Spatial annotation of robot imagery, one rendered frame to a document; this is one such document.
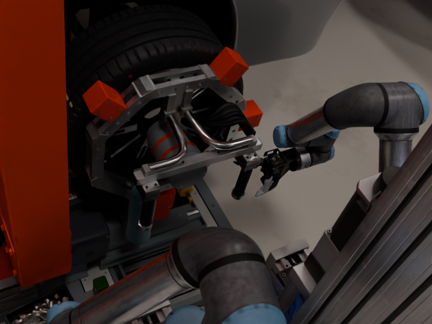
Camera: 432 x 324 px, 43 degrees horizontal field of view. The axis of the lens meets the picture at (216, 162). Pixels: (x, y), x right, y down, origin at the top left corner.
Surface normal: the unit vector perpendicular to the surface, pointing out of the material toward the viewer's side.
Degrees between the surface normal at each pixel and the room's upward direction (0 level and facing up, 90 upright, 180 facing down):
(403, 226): 90
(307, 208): 0
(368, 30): 0
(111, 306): 53
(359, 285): 90
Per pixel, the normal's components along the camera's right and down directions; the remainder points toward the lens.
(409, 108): 0.29, 0.14
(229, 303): -0.39, -0.48
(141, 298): -0.18, 0.36
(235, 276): -0.07, -0.59
